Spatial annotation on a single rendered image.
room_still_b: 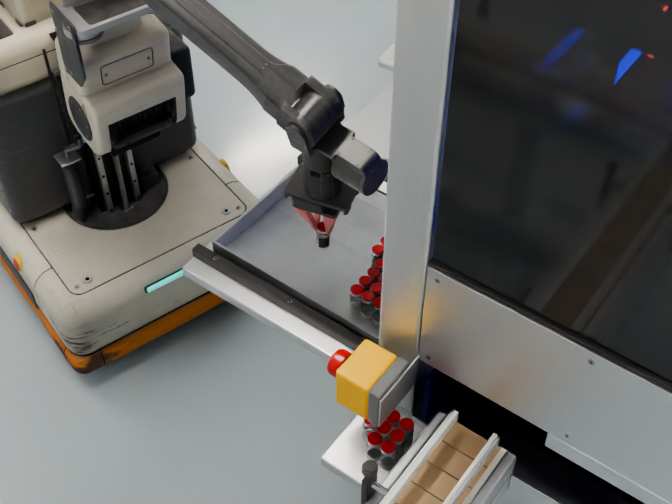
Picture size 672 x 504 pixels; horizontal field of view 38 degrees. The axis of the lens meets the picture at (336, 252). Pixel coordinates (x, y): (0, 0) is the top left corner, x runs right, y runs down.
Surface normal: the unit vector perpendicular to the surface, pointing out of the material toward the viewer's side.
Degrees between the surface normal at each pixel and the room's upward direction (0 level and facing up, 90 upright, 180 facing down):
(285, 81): 30
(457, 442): 0
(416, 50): 90
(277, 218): 0
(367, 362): 0
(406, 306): 90
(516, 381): 90
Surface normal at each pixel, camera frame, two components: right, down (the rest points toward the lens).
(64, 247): 0.00, -0.68
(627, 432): -0.59, 0.59
